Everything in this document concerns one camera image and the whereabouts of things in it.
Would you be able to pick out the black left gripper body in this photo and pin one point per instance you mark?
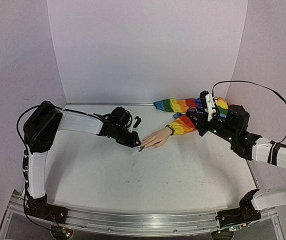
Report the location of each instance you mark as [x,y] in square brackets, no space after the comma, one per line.
[121,138]

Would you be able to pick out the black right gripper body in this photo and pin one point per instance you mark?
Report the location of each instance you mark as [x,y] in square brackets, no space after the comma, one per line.
[200,123]

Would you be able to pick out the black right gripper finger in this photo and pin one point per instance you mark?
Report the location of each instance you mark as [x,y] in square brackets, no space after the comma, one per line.
[200,126]
[194,115]

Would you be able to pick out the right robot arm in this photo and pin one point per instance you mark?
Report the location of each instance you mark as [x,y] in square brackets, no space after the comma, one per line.
[249,146]

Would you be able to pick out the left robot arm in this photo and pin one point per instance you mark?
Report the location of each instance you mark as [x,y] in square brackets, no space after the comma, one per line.
[40,129]

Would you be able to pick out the mannequin hand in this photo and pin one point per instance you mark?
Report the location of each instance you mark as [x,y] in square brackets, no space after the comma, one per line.
[157,138]

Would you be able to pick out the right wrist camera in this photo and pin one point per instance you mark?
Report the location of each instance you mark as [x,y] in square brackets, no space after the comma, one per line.
[209,105]

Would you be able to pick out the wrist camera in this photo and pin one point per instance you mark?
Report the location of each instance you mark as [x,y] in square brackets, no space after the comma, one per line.
[137,122]
[209,105]

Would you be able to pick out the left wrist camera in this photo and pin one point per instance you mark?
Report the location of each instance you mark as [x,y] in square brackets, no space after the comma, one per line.
[137,122]

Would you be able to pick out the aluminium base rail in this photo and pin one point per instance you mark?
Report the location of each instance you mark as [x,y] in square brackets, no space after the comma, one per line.
[141,224]

